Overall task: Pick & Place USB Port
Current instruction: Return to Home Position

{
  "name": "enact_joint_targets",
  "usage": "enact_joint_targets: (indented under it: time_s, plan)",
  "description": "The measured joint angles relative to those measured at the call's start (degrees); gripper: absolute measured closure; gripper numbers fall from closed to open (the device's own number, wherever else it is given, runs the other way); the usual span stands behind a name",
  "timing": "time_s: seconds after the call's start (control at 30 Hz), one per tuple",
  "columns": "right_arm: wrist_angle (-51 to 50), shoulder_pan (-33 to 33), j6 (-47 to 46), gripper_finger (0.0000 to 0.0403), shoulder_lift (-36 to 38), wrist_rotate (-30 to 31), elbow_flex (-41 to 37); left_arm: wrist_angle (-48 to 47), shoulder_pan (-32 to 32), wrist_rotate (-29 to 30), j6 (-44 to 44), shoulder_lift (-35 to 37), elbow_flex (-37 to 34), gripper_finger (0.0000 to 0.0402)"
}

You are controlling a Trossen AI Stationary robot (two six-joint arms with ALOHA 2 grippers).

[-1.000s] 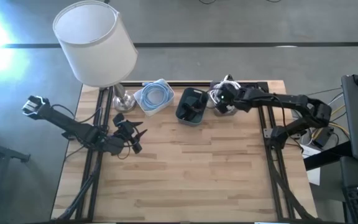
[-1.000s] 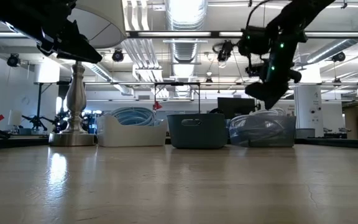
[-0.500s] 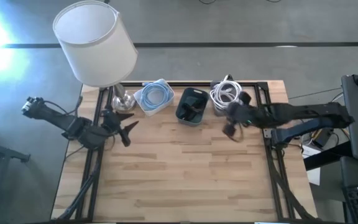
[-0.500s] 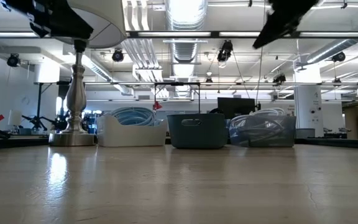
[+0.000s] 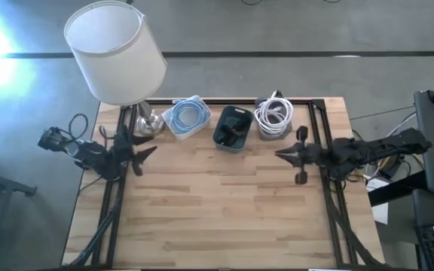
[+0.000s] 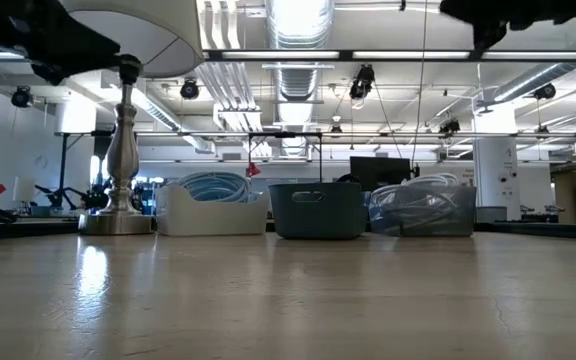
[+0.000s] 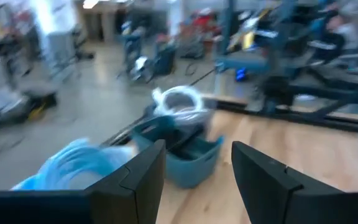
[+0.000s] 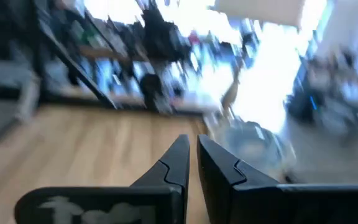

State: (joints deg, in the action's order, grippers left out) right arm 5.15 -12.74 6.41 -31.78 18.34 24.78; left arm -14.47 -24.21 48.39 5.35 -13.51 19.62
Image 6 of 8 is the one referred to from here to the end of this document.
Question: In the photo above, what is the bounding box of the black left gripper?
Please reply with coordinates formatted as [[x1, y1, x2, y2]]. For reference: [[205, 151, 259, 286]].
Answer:
[[0, 0, 122, 87]]

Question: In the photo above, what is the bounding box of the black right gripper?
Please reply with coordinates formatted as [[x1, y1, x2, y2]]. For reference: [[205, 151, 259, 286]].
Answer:
[[439, 0, 570, 52]]

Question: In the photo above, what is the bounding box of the white cable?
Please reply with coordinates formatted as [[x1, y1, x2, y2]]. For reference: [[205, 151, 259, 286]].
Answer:
[[405, 172, 460, 189], [371, 189, 472, 229]]

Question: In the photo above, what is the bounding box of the light blue cable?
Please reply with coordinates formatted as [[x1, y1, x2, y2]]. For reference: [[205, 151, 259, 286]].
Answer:
[[177, 171, 252, 194], [187, 189, 265, 204]]

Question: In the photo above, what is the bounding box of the white plastic bin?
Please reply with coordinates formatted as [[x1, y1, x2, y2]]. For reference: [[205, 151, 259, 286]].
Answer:
[[155, 182, 271, 238]]

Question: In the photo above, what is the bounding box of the black ceiling spotlight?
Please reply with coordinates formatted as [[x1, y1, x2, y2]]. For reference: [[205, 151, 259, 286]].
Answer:
[[10, 85, 34, 109], [348, 64, 377, 102], [179, 78, 201, 101], [437, 118, 462, 137], [533, 82, 558, 102]]

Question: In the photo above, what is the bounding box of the white shade metal table lamp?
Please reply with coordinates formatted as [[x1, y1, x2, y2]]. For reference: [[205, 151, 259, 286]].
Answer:
[[60, 0, 204, 237]]

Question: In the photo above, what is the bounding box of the long black light fixture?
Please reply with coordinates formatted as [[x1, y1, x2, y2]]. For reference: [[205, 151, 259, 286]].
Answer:
[[201, 48, 576, 63]]

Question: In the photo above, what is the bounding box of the white round pillar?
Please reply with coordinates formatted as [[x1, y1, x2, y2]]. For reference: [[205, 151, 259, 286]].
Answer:
[[472, 102, 520, 222]]

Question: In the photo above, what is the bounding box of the black computer monitor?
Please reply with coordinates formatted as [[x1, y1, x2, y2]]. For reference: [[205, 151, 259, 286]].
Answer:
[[349, 155, 413, 192]]

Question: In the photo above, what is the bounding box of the grey waste bin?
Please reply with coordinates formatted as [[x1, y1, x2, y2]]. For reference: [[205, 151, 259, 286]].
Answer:
[[476, 205, 509, 224]]

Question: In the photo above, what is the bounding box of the clear grey plastic bin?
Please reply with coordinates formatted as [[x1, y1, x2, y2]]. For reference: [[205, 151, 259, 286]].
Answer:
[[367, 185, 478, 238]]

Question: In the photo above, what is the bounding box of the dark teal plastic bin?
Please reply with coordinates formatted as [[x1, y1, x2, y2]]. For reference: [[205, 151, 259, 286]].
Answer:
[[268, 181, 365, 241]]

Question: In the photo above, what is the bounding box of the silver ventilation duct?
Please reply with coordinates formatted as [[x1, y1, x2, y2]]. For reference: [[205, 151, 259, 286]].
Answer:
[[265, 0, 337, 161]]

